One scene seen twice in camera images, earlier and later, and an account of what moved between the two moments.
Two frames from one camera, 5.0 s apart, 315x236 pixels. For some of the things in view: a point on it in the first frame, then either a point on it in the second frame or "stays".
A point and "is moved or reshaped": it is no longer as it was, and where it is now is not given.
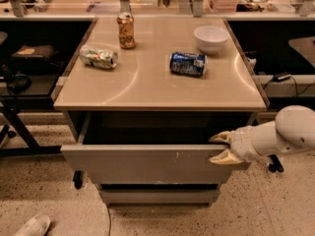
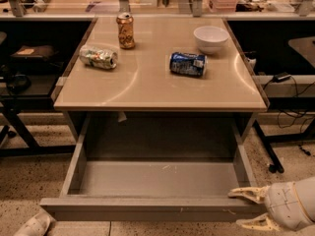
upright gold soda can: [126, 30] stays
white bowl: [211, 39] stays
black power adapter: [280, 77] stays
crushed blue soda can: [187, 63] stays
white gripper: [241, 145] -> [282, 203]
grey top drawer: [154, 147] is moved or reshaped
